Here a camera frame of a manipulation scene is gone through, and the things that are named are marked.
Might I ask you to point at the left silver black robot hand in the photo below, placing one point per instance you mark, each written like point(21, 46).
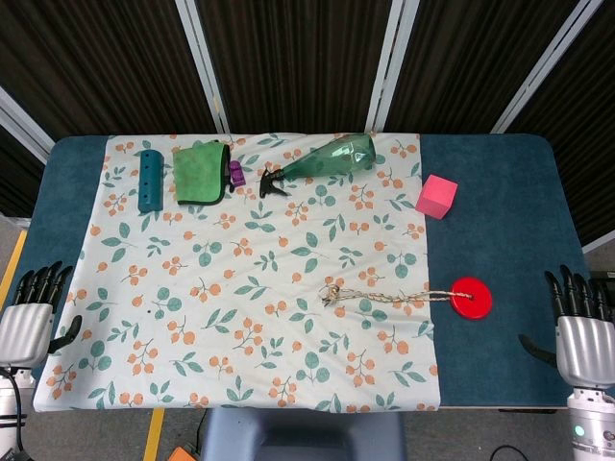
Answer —
point(24, 333)

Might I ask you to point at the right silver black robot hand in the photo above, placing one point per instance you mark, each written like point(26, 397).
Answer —
point(586, 348)

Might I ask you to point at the red disc with hole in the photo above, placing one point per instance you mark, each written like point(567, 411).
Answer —
point(475, 305)

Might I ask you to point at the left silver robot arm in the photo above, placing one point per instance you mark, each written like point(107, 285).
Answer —
point(7, 408)

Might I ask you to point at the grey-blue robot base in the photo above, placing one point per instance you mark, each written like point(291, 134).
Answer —
point(302, 437)

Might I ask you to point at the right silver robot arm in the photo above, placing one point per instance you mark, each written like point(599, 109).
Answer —
point(593, 427)

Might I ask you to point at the blue fabric table cover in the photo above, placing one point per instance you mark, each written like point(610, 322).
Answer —
point(504, 240)

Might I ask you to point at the teal block with holes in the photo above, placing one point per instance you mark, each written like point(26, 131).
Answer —
point(150, 182)

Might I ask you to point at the orange object on floor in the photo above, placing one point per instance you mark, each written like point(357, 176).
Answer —
point(182, 454)

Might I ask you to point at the pink cube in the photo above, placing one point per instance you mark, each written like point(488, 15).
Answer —
point(435, 197)

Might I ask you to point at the floral print white tablecloth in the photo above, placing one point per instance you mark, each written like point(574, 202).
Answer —
point(240, 312)

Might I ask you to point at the green folded microfiber cloth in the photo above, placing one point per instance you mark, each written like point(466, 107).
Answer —
point(199, 175)

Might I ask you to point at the small purple toy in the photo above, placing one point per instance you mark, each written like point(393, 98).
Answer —
point(237, 174)

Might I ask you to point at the green plastic spray bottle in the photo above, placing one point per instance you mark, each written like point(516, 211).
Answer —
point(331, 158)

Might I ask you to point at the white partition frame post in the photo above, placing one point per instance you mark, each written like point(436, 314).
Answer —
point(389, 67)
point(543, 67)
point(24, 120)
point(204, 67)

